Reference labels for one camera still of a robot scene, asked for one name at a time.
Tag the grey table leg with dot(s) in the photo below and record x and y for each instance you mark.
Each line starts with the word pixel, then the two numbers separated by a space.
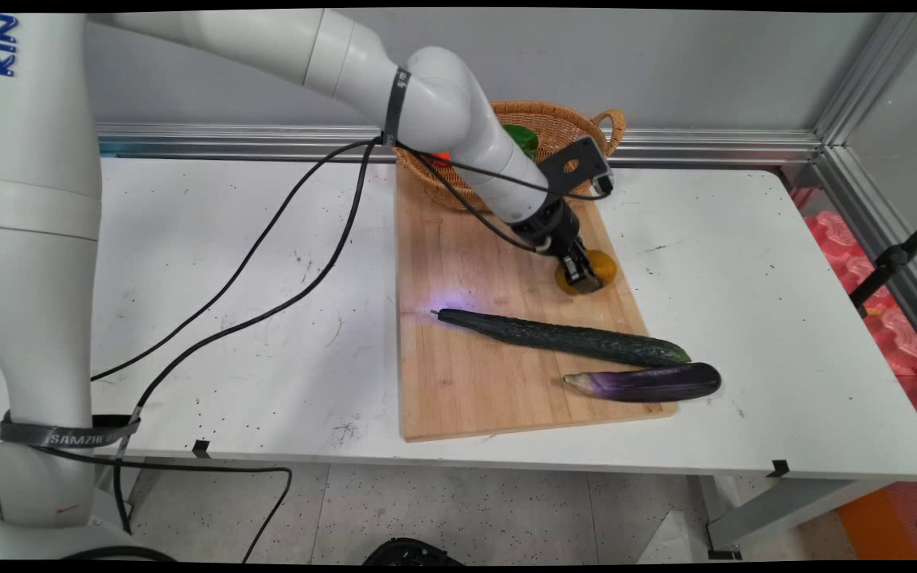
pixel 777 509

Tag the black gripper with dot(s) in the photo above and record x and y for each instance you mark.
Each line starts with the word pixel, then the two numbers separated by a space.
pixel 548 229

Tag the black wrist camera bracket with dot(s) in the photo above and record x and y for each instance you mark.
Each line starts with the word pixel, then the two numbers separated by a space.
pixel 578 165

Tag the yellow-brown toy potato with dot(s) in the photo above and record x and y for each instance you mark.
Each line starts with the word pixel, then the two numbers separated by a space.
pixel 606 270

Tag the green toy bell pepper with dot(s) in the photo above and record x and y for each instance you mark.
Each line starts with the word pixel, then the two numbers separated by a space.
pixel 524 139

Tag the slanted aluminium frame rail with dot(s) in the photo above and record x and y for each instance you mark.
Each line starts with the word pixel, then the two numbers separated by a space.
pixel 872 191

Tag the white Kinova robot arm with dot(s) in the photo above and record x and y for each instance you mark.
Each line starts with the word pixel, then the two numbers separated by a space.
pixel 37 239

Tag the red foam floor mat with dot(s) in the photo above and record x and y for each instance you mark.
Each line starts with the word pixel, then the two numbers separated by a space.
pixel 896 334

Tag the purple toy eggplant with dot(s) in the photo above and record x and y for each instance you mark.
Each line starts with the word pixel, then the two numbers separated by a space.
pixel 649 383

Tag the black table edge clip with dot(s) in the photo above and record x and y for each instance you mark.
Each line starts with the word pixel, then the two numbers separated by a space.
pixel 201 449
pixel 779 469

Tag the dark green toy cucumber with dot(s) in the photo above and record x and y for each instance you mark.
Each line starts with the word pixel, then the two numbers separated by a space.
pixel 570 340

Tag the black object on floor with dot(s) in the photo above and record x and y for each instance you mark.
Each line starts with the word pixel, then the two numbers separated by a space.
pixel 411 551

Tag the black tripod stand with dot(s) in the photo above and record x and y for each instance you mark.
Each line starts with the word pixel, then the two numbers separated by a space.
pixel 892 259

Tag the horizontal aluminium frame rail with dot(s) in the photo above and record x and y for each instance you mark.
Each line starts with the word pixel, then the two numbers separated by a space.
pixel 705 146

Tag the wooden cutting board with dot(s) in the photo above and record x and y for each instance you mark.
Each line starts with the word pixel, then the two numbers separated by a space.
pixel 474 366

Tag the woven wicker basket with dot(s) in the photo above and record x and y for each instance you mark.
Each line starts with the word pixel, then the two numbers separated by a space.
pixel 566 127

